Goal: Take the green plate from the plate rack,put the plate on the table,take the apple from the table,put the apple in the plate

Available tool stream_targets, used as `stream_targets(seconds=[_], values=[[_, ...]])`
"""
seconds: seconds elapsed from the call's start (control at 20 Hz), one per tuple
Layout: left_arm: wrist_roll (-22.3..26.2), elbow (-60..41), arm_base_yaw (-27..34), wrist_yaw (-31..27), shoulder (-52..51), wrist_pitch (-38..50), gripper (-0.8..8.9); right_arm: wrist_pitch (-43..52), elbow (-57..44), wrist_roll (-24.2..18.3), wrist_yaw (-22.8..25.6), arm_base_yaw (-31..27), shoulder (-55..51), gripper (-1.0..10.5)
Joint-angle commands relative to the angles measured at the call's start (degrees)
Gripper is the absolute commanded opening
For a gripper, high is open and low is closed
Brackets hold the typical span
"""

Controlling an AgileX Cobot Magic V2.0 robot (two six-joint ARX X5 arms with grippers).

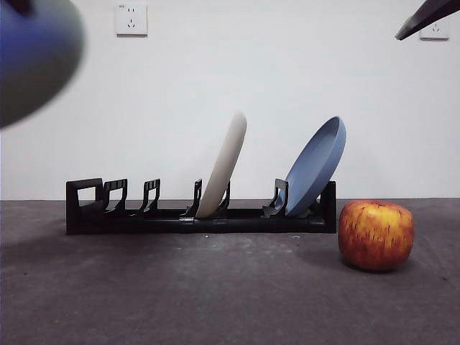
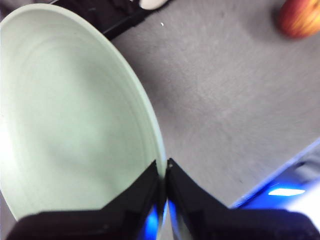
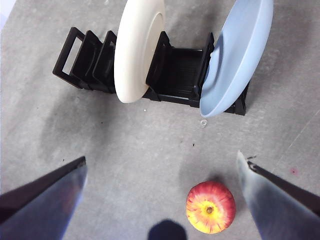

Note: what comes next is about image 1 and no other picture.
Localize green plate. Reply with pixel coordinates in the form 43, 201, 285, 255
0, 0, 88, 129

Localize white wall socket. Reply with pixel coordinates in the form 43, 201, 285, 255
419, 14, 451, 42
115, 4, 149, 38

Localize blue plate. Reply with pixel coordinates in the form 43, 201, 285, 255
283, 115, 348, 219

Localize black plate rack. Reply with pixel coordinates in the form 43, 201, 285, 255
65, 177, 338, 236

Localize red yellow apple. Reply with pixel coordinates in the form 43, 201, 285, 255
338, 200, 415, 272

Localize beige plate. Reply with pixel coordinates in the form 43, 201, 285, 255
195, 111, 249, 219

